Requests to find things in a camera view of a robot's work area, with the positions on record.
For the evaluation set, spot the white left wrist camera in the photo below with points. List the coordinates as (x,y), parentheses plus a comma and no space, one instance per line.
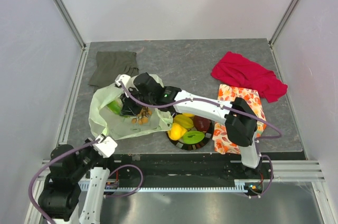
(105,145)

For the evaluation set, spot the dark olive cloth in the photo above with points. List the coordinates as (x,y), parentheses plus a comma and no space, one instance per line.
(110,65)

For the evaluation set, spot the dark red fake apple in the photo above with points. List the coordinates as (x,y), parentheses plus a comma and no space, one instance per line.
(201,124)

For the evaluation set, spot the orange floral cloth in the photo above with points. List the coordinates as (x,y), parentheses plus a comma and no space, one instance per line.
(222,144)

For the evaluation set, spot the cream plate with dark rim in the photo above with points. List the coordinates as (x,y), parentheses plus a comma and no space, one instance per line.
(187,147)

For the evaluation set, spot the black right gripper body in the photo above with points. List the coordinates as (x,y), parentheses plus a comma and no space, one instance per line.
(134,106)

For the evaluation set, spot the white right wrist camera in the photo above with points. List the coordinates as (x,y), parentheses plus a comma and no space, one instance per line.
(124,81)

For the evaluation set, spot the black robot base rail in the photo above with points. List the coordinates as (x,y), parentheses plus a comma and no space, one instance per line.
(183,170)

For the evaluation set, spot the yellow fake starfruit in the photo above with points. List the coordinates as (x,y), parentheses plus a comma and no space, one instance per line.
(183,121)

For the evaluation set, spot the right aluminium frame post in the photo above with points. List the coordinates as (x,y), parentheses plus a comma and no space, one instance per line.
(283,21)

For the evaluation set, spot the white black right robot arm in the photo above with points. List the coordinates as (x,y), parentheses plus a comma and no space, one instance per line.
(238,118)

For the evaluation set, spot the green fake starfruit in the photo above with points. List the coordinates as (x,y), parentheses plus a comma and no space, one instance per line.
(193,137)

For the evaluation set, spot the aluminium frame post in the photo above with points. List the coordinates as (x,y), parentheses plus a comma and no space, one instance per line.
(70,23)
(283,21)

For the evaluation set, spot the yellow orange fake mango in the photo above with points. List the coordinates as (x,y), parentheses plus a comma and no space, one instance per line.
(188,115)

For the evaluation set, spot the grey slotted cable duct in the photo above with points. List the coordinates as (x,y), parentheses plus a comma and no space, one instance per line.
(239,187)

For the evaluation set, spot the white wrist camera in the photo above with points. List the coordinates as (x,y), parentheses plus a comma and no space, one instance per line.
(105,145)
(124,81)

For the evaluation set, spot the pale green plastic bag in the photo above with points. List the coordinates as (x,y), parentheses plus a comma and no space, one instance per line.
(104,121)

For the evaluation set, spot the brown fake walnuts cluster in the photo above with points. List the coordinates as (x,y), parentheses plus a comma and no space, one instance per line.
(143,117)

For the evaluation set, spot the red cloth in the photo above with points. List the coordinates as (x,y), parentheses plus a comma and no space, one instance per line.
(237,71)

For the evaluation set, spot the yellow fake pear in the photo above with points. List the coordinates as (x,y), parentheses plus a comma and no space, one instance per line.
(176,132)

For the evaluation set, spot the fake watermelon slice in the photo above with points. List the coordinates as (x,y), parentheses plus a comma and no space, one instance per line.
(116,107)

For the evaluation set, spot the left aluminium frame post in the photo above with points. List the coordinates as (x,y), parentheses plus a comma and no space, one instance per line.
(70,23)

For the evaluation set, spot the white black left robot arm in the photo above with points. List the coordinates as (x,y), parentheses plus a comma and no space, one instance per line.
(60,196)

